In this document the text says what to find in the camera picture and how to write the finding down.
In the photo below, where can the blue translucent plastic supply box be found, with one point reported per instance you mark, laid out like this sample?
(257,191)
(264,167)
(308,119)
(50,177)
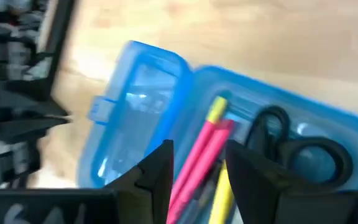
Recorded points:
(141,102)

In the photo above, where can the yellow highlighter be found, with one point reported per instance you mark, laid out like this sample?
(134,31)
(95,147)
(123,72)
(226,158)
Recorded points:
(222,199)

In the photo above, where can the pink pencil with yellow eraser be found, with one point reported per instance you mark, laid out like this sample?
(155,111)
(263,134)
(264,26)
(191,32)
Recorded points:
(211,121)

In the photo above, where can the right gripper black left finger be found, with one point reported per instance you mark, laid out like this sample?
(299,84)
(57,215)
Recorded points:
(148,186)

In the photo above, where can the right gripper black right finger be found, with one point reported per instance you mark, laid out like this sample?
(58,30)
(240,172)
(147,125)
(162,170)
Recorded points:
(250,193)

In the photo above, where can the black pen with clear barrel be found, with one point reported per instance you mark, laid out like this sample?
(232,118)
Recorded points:
(197,199)

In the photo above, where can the pink highlighter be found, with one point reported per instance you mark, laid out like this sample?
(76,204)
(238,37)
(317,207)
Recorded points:
(204,171)

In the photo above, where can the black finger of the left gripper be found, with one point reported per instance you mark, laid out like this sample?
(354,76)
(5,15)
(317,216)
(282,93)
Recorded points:
(33,129)
(33,107)

